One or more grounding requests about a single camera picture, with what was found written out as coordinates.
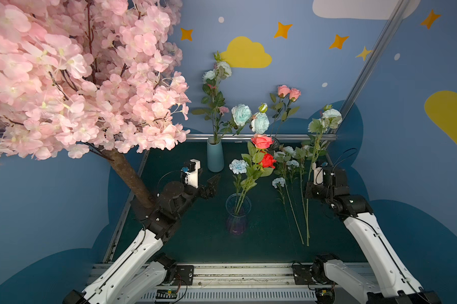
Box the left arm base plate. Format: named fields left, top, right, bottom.
left=166, top=265, right=195, bottom=286

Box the red and coral rose stem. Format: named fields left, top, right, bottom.
left=236, top=134, right=276, bottom=203

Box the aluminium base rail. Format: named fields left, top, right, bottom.
left=87, top=261, right=370, bottom=304

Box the blue rose stem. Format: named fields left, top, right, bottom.
left=292, top=146, right=310, bottom=246
left=221, top=103, right=270, bottom=135

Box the blue flower bunch purple vase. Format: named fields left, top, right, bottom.
left=304, top=105, right=343, bottom=246

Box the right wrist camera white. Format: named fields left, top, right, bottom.
left=312, top=161, right=328, bottom=186

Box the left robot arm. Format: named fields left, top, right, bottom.
left=63, top=172, right=220, bottom=303

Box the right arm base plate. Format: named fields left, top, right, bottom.
left=291, top=262, right=318, bottom=286

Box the pink rose stem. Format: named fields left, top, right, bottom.
left=270, top=85, right=301, bottom=138

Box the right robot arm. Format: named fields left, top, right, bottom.
left=306, top=166, right=441, bottom=303

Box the pink cherry blossom tree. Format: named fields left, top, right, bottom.
left=0, top=1, right=189, bottom=208

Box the aluminium frame back bar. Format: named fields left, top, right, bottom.
left=186, top=133, right=337, bottom=143

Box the light blue ceramic vase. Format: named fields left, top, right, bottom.
left=207, top=136, right=225, bottom=172

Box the clear ribbed glass vase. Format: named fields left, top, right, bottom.
left=270, top=137, right=280, bottom=151

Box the aluminium frame corner post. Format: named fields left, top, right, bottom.
left=327, top=0, right=411, bottom=141

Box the purple ribbed glass vase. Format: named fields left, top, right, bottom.
left=225, top=193, right=252, bottom=235

